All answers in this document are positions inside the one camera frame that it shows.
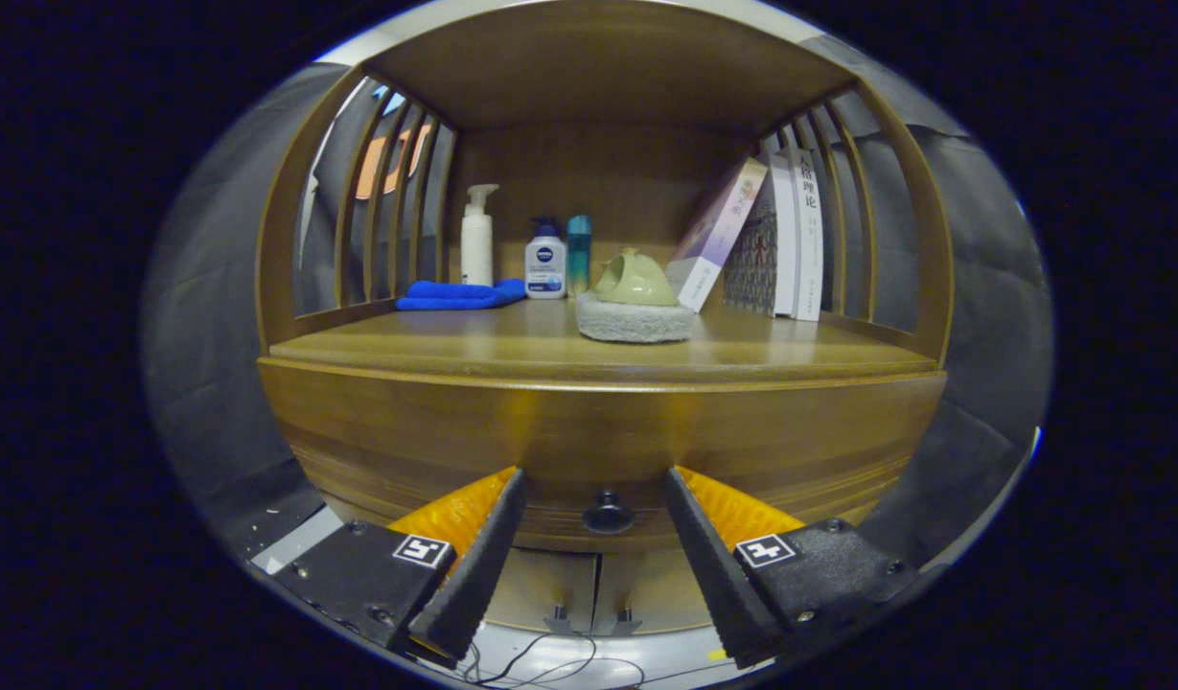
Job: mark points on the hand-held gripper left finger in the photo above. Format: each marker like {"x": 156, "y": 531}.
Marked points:
{"x": 478, "y": 575}

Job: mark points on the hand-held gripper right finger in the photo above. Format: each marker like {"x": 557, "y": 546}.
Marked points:
{"x": 718, "y": 575}

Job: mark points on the black drawer knob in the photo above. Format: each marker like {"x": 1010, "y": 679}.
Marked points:
{"x": 608, "y": 515}

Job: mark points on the wooden drawer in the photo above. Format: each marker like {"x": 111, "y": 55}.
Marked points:
{"x": 598, "y": 431}

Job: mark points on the wooden cabinet door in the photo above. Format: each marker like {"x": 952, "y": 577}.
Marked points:
{"x": 541, "y": 589}
{"x": 651, "y": 594}

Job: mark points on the wooden countertop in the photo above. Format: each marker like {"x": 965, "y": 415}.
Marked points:
{"x": 454, "y": 340}

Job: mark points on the wooden cabinet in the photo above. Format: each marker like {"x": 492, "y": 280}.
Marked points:
{"x": 598, "y": 77}

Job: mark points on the blue folded cloth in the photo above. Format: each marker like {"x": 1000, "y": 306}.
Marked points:
{"x": 454, "y": 295}

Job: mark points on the dark patterned book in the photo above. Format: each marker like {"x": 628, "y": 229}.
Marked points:
{"x": 753, "y": 264}

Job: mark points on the white blue lotion bottle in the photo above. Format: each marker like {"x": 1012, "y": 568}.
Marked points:
{"x": 545, "y": 268}

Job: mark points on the white pump bottle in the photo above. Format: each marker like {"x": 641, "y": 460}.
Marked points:
{"x": 476, "y": 249}

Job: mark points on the purple white book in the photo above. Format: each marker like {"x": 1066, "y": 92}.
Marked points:
{"x": 713, "y": 240}

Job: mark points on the teal slim bottle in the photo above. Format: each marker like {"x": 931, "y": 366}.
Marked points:
{"x": 578, "y": 254}

